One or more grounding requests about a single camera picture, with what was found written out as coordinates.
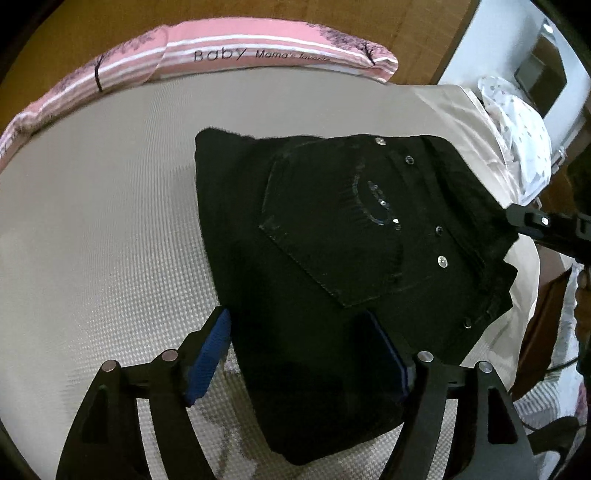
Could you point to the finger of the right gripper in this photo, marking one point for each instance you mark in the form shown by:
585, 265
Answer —
554, 231

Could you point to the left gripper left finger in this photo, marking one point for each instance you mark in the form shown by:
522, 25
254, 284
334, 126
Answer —
203, 350

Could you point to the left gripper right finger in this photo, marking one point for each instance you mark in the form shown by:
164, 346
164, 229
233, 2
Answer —
401, 359

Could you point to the black denim pants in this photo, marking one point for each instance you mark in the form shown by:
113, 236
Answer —
311, 239

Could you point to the person's right hand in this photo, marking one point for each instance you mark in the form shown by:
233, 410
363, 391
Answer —
583, 291

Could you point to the white patterned blanket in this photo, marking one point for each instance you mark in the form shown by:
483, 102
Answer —
524, 136

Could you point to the beige textured bed mat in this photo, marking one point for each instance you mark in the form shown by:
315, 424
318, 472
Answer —
101, 254

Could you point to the pink striped pillow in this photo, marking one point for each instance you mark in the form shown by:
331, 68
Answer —
197, 47

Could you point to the wooden headboard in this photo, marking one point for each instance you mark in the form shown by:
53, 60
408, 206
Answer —
88, 49

